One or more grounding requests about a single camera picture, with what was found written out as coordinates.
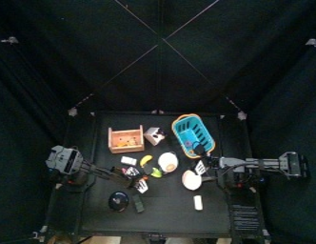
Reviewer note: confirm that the white rectangular block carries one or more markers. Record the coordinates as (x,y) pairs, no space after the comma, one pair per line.
(129,160)

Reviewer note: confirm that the black bowl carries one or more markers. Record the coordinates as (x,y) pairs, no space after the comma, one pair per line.
(118,201)

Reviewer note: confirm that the wooden toolbox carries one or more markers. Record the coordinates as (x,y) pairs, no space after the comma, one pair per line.
(126,140)

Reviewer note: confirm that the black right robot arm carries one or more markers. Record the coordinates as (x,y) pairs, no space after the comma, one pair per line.
(266,163)

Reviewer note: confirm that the beige round plate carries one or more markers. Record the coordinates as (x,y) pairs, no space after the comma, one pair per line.
(192,180)

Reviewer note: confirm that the silver frame clamp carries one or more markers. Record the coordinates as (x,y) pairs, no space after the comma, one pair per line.
(11,40)
(241,115)
(312,42)
(73,111)

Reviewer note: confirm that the dark toy piece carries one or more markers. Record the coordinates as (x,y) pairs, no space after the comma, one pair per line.
(148,169)

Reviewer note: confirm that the dark green block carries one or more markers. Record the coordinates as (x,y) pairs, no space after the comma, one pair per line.
(138,203)

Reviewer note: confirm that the blue basket with orange rim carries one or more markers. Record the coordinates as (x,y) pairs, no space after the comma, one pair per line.
(190,133)

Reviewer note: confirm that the purple toy in basket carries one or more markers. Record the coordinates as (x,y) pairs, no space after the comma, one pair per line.
(189,143)

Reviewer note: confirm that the orange toy in toolbox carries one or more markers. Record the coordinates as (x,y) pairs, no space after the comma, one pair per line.
(131,141)

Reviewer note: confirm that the small white bar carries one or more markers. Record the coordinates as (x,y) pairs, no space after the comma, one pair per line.
(198,202)

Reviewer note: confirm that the white pot with egg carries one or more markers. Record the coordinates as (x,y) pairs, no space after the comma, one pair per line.
(168,162)

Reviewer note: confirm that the green toy vegetable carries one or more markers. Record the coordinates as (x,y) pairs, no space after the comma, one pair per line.
(157,173)

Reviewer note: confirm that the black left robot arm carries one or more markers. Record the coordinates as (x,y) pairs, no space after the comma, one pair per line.
(69,160)

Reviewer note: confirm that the yellow toy banana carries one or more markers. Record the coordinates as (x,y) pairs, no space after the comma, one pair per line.
(145,160)

